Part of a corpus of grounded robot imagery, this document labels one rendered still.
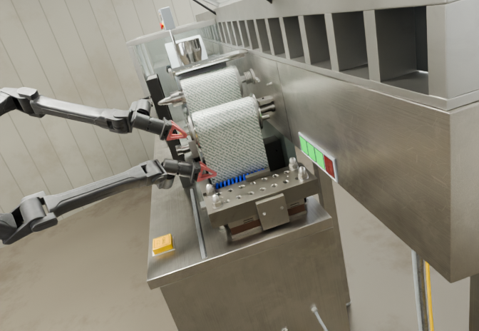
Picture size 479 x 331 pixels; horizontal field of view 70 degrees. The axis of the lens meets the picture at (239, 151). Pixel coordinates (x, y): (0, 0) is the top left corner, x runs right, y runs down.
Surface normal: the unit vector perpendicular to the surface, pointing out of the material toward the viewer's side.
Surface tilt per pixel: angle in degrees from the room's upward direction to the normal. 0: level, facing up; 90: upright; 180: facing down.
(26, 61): 90
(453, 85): 90
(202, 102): 92
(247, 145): 91
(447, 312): 0
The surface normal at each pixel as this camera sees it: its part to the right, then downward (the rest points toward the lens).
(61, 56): 0.55, 0.20
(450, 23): 0.21, 0.33
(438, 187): -0.95, 0.29
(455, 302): -0.24, -0.89
